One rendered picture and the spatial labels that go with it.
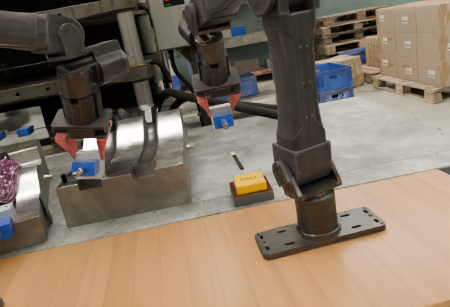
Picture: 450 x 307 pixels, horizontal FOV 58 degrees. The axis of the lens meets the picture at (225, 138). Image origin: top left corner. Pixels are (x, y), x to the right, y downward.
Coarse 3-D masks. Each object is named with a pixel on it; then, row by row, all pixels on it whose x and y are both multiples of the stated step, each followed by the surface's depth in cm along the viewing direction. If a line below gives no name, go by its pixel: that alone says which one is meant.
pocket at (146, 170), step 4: (144, 164) 87; (148, 164) 87; (152, 164) 87; (132, 168) 86; (136, 168) 87; (140, 168) 87; (144, 168) 87; (148, 168) 87; (152, 168) 88; (132, 172) 86; (136, 172) 87; (140, 172) 88; (144, 172) 88; (148, 172) 88; (152, 172) 88; (132, 176) 83; (136, 176) 88; (140, 176) 88; (144, 176) 88; (148, 176) 84
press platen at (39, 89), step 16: (144, 64) 150; (160, 64) 193; (16, 80) 198; (32, 80) 177; (48, 80) 160; (112, 80) 154; (128, 80) 150; (144, 80) 151; (0, 96) 154; (16, 96) 155; (32, 96) 155
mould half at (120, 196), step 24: (168, 120) 110; (96, 144) 106; (120, 144) 105; (168, 144) 101; (120, 168) 87; (168, 168) 83; (72, 192) 83; (96, 192) 83; (120, 192) 84; (144, 192) 84; (168, 192) 85; (72, 216) 84; (96, 216) 84; (120, 216) 85
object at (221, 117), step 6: (210, 108) 95; (216, 108) 94; (222, 108) 94; (228, 108) 95; (210, 114) 94; (216, 114) 94; (222, 114) 92; (228, 114) 91; (216, 120) 91; (222, 120) 90; (228, 120) 91; (216, 126) 91; (222, 126) 91; (228, 126) 86
